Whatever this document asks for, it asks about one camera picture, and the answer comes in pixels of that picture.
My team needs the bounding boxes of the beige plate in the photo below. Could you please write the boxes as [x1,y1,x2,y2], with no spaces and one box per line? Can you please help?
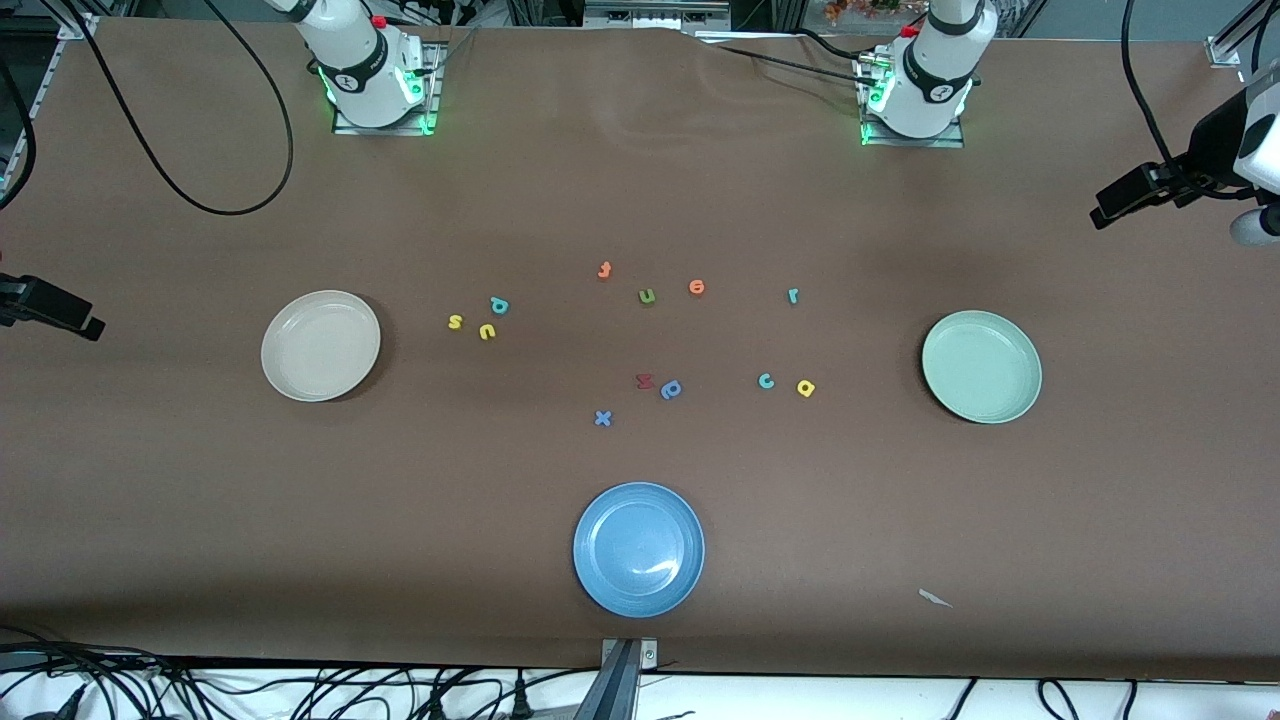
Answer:
[260,290,382,403]

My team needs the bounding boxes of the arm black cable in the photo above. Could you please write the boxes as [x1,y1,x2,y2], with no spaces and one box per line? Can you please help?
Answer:
[62,0,295,216]
[1120,0,1186,181]

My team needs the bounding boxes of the long black base cable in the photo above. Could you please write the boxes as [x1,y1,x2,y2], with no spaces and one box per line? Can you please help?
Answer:
[712,44,869,89]

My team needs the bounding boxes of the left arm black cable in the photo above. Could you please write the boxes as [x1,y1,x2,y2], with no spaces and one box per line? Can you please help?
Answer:
[1120,0,1186,181]

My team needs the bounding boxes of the grey metal frame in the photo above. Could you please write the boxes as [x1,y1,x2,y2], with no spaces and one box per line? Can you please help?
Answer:
[585,0,731,31]

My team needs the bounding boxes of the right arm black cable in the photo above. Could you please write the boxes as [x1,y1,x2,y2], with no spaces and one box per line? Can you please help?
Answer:
[62,0,295,216]

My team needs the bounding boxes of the grey metal camera bracket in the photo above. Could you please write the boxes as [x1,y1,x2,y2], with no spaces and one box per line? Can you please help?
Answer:
[595,638,661,720]

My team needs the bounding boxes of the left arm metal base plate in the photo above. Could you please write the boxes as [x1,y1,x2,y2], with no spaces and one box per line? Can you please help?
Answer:
[855,50,966,149]

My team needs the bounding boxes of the short black base cable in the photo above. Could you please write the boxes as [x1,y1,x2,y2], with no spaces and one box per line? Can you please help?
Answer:
[795,28,881,63]

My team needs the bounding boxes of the green plate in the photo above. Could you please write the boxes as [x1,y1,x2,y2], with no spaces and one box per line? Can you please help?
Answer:
[921,310,1043,425]

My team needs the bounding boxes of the blue plate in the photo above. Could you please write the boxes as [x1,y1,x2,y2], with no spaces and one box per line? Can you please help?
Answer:
[572,482,706,619]

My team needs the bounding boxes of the aluminium frame rail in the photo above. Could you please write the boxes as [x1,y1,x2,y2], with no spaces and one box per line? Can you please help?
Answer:
[0,12,101,196]
[1205,0,1280,69]

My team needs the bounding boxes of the tangled black floor cables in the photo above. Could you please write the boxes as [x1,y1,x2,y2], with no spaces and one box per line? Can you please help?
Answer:
[0,625,601,720]

